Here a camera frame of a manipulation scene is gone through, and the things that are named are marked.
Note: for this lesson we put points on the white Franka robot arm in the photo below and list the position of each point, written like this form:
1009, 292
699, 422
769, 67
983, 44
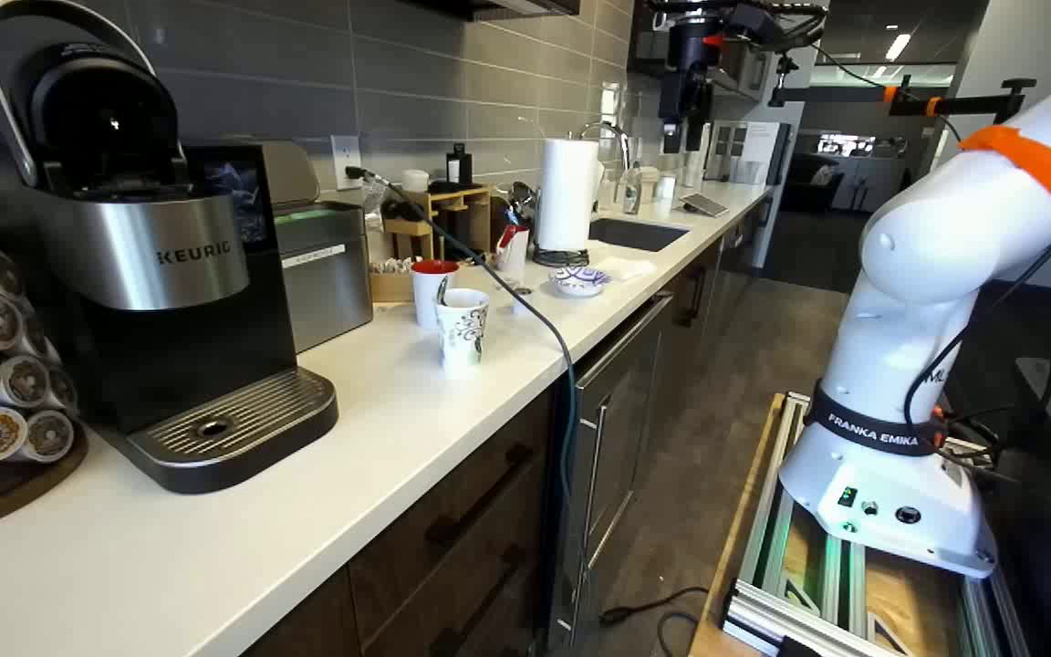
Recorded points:
912, 305

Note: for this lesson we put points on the patterned paper cup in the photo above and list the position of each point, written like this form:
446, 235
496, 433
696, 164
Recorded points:
462, 328

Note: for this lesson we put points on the small white cup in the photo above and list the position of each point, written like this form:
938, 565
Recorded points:
511, 256

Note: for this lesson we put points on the white cup with red inside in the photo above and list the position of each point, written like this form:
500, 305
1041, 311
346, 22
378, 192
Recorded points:
433, 292

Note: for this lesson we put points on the small blue white plate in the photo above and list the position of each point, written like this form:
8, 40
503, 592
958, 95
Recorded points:
576, 281

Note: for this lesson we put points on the wooden condiment organizer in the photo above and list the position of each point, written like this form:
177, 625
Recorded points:
457, 218

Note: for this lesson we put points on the white paper towel roll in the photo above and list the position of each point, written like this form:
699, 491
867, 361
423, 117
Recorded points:
565, 194

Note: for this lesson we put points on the small wooden packet box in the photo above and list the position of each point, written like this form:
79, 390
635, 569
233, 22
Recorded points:
389, 286

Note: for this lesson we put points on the black kitchen sink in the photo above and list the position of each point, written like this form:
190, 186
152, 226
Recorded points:
635, 235

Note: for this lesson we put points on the black bottle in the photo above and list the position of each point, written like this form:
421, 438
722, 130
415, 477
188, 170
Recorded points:
457, 164

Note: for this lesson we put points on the silver metal box appliance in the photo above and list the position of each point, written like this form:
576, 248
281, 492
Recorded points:
325, 273

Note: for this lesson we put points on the dark wooden kitchen cabinet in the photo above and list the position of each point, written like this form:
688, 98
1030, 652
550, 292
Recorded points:
454, 579

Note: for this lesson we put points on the wooden plank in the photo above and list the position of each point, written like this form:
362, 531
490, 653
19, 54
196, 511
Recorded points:
731, 534

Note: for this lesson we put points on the black background coffee machine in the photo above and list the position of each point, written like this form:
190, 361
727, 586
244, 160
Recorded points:
688, 75

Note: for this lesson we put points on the black silver Keurig coffee machine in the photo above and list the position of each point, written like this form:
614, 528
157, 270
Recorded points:
162, 261

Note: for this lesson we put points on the black boom with orange clamp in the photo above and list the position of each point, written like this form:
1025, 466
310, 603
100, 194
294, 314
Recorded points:
964, 102

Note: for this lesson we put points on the coffee pod carousel rack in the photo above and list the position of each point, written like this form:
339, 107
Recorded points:
17, 491

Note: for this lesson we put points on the white wall outlet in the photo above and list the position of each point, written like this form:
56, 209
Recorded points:
344, 157

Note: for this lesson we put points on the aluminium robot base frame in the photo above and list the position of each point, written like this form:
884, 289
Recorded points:
839, 586

